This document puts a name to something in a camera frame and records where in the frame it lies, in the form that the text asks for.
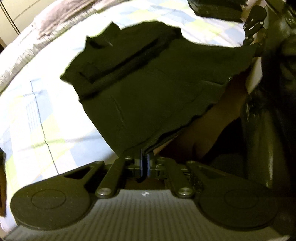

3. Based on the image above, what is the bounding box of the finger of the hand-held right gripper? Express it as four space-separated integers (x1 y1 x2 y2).
243 5 267 47

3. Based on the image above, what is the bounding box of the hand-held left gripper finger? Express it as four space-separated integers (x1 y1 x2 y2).
146 154 220 198
65 154 147 197

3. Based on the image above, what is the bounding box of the black clothes stack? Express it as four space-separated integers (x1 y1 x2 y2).
188 0 243 22

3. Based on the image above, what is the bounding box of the black zip cardigan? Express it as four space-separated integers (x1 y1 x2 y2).
60 20 258 183

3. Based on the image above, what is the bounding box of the person's dark clothing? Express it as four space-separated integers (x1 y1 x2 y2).
240 0 296 190

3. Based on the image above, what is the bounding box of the checkered bed sheet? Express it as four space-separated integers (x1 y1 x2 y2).
0 0 264 227

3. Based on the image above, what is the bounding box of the white ribbed quilt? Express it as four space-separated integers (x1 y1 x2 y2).
0 0 121 93

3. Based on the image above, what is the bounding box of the white wardrobe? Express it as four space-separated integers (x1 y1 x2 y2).
0 0 51 35

